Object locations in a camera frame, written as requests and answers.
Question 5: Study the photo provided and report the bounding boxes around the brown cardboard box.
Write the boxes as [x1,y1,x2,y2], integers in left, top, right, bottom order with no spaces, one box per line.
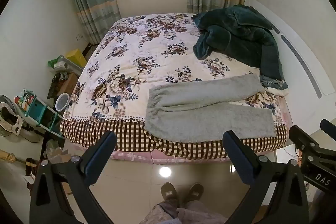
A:
[56,73,79,96]

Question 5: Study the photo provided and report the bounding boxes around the grey tray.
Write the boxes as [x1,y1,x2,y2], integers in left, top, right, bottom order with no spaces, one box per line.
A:
[52,55,84,75]

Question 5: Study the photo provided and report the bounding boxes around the person's slipper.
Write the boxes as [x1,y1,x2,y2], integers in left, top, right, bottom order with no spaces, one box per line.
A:
[161,183,179,207]
[185,183,204,205]

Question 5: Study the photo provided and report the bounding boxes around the teal shelf rack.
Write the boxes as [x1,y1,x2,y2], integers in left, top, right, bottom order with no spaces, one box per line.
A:
[25,97,66,139]

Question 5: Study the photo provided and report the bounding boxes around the grey fluffy pants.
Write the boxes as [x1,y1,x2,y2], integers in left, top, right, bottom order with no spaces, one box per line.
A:
[144,74,277,143]

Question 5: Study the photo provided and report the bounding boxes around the floral checked blanket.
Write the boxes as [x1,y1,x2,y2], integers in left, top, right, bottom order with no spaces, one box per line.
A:
[60,13,288,159]

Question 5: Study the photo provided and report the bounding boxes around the bed with pink sheet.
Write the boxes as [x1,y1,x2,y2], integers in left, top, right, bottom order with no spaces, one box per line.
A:
[110,149,237,166]

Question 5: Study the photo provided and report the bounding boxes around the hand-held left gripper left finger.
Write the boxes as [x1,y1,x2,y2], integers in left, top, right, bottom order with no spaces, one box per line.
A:
[29,131,117,224]

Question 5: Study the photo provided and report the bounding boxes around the person's left slipper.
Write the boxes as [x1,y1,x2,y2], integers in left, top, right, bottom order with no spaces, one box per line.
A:
[161,183,179,207]

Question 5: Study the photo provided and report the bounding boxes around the white headboard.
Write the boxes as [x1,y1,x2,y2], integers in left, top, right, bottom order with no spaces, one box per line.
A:
[244,0,336,135]

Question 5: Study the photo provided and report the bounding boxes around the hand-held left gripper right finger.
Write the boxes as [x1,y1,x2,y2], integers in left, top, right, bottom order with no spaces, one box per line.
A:
[222,130,309,224]

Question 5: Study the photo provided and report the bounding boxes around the standing fan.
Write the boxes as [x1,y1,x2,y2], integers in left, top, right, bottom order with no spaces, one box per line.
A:
[0,94,25,137]

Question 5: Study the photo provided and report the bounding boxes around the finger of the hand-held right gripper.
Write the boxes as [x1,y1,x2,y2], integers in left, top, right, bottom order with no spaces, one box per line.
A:
[319,119,336,140]
[289,125,321,155]

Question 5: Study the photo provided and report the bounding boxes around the green plastic bag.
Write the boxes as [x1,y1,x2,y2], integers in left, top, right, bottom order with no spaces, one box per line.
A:
[48,55,63,68]

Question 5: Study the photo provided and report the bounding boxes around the person's right slipper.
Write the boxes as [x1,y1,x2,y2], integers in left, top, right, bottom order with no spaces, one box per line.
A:
[185,183,204,205]

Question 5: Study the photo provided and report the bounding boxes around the yellow box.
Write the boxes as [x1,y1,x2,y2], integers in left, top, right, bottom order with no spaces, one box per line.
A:
[65,49,88,67]

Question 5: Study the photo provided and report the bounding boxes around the dark green quilt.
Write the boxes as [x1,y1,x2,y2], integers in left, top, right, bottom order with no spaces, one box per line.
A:
[192,5,289,90]

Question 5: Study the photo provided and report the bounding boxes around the white bucket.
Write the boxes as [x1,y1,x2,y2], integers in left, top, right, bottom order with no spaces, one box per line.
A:
[55,93,70,111]

